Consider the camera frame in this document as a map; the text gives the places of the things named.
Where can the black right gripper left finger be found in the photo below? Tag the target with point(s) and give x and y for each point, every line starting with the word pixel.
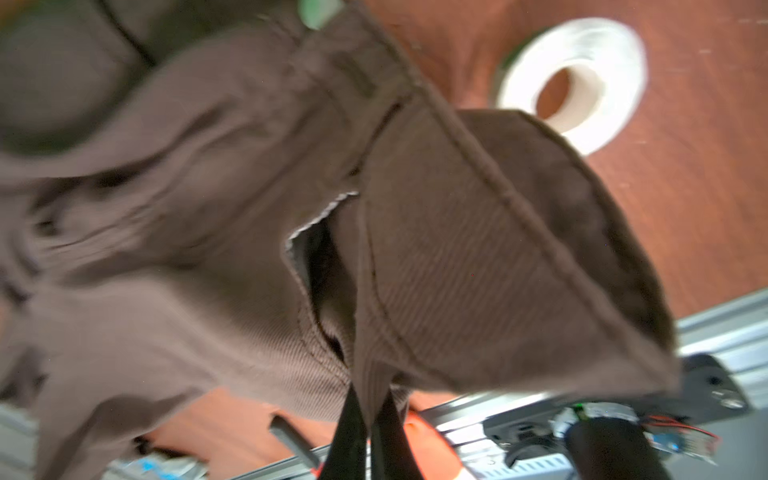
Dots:
pixel 347 455

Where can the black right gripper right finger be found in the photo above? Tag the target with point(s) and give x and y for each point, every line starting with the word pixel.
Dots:
pixel 391 455

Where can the brown trousers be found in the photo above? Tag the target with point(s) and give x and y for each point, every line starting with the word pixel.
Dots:
pixel 198 194

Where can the red rubber glove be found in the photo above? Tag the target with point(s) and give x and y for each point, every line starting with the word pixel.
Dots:
pixel 431 451

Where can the blue grey work glove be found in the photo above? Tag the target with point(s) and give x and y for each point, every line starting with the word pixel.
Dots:
pixel 157 467

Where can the white tape roll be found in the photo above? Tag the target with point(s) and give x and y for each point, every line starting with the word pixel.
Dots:
pixel 607 68

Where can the green plastic basket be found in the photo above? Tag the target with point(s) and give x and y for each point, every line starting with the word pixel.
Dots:
pixel 315 14

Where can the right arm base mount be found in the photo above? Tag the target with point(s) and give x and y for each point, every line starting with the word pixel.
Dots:
pixel 673 423

